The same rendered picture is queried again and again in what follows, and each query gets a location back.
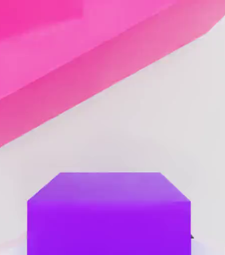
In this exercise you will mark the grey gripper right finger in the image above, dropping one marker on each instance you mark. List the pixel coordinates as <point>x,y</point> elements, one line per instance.
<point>201,248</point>

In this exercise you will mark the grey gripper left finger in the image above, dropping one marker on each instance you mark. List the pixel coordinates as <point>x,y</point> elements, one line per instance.
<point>18,246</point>

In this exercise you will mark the small purple cube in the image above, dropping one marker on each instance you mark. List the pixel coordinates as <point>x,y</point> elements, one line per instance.
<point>108,219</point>

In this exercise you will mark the large pink box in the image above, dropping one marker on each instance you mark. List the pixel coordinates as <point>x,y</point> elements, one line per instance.
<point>108,49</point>

